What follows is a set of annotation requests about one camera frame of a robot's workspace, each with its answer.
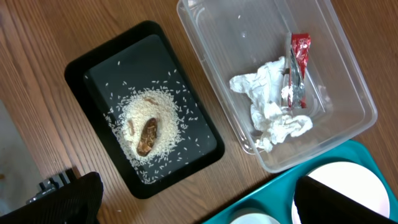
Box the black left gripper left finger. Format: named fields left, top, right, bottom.
left=1, top=171, right=103, bottom=224

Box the white rice pile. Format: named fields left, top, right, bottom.
left=100, top=63, right=209, bottom=185

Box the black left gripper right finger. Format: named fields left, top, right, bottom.
left=294, top=176, right=397, bottom=224

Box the white napkin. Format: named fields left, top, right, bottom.
left=229, top=56, right=313, bottom=152

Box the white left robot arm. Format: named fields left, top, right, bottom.
left=1, top=105, right=103, bottom=224

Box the large pink plate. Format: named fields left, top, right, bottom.
left=307, top=162, right=390, bottom=217

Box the clear plastic bin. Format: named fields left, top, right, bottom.
left=177, top=0, right=377, bottom=173

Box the grey bowl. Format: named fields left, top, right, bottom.
left=230, top=213, right=280, bottom=224

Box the teal plastic tray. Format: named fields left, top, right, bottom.
left=204, top=140, right=397, bottom=223

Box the black tray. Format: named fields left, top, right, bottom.
left=65, top=21, right=224, bottom=199

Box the red foil wrapper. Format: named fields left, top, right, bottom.
left=281, top=33, right=311, bottom=110

